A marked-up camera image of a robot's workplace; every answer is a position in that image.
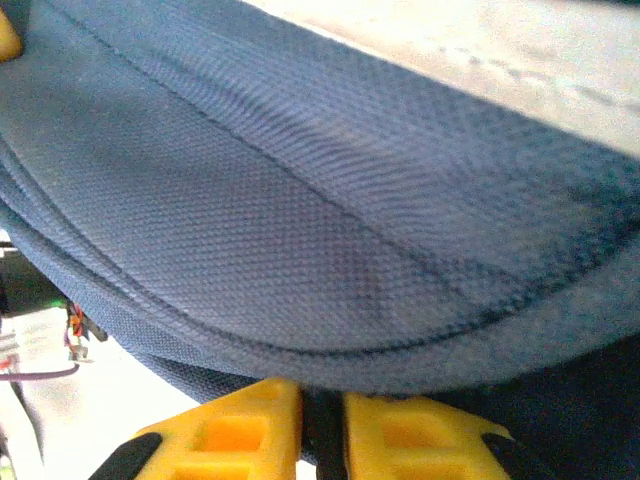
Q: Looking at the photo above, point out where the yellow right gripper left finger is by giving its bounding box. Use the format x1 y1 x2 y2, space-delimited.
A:
87 376 304 480

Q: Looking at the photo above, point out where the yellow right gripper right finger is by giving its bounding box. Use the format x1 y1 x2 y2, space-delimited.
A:
341 391 551 480

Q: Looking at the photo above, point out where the navy blue student backpack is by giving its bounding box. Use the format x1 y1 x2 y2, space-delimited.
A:
0 0 640 480

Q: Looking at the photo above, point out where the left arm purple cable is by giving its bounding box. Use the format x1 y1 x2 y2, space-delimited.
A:
0 364 80 384

